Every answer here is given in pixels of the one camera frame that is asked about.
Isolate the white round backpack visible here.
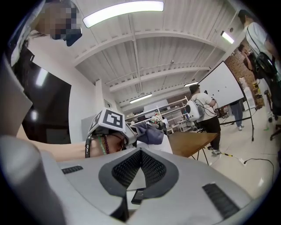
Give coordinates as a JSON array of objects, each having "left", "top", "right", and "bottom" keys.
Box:
[{"left": 186, "top": 100, "right": 200, "bottom": 121}]

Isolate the grey-blue cloth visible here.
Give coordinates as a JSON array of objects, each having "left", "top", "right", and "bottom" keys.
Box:
[{"left": 131, "top": 122, "right": 164, "bottom": 145}]

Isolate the black corrugated cable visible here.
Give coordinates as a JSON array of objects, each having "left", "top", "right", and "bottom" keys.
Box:
[{"left": 85, "top": 134, "right": 92, "bottom": 158}]

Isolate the white shelving rack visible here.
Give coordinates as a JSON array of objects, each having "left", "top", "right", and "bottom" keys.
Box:
[{"left": 144, "top": 96, "right": 191, "bottom": 134}]

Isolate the purple braided bracelet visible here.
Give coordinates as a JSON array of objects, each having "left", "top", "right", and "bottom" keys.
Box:
[{"left": 103, "top": 134, "right": 110, "bottom": 155}]

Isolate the whiteboard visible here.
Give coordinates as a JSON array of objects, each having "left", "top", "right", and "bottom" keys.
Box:
[{"left": 197, "top": 61, "right": 246, "bottom": 109}]

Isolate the yellow black striped tape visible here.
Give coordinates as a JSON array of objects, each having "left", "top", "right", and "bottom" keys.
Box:
[{"left": 219, "top": 151, "right": 240, "bottom": 160}]

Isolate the large black screen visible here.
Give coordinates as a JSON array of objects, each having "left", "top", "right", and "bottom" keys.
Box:
[{"left": 21, "top": 65, "right": 72, "bottom": 145}]

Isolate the green bead bracelet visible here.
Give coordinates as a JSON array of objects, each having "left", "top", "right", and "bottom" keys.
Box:
[{"left": 98, "top": 135, "right": 105, "bottom": 156}]

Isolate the person's left forearm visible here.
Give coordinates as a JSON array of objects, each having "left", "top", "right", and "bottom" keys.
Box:
[{"left": 16, "top": 123, "right": 101, "bottom": 163}]

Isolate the person's left hand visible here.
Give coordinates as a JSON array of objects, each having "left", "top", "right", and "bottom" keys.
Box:
[{"left": 109, "top": 133, "right": 128, "bottom": 154}]

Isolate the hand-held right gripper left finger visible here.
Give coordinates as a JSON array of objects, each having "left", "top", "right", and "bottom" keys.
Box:
[{"left": 57, "top": 147, "right": 141, "bottom": 222}]

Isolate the black head-worn camera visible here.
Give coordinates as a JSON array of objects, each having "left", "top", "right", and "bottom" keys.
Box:
[{"left": 51, "top": 27, "right": 83, "bottom": 47}]

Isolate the person's head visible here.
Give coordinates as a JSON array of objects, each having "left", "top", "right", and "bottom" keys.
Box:
[{"left": 34, "top": 0, "right": 83, "bottom": 41}]

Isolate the black whiteboard stand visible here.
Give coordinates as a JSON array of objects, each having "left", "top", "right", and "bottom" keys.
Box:
[{"left": 219, "top": 96, "right": 255, "bottom": 142}]

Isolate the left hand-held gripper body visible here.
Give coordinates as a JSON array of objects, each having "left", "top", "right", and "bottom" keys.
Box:
[{"left": 87, "top": 108, "right": 138, "bottom": 148}]

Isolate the black floor cable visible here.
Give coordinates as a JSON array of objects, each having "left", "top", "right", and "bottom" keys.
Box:
[{"left": 243, "top": 158, "right": 275, "bottom": 184}]

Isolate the wooden table with black legs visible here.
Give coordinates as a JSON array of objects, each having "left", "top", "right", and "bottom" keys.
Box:
[{"left": 167, "top": 131, "right": 218, "bottom": 166}]

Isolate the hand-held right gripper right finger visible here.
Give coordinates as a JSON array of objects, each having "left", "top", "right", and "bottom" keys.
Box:
[{"left": 131, "top": 147, "right": 252, "bottom": 225}]

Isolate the black shoulder bag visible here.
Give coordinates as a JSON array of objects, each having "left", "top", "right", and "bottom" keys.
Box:
[{"left": 252, "top": 51, "right": 277, "bottom": 80}]

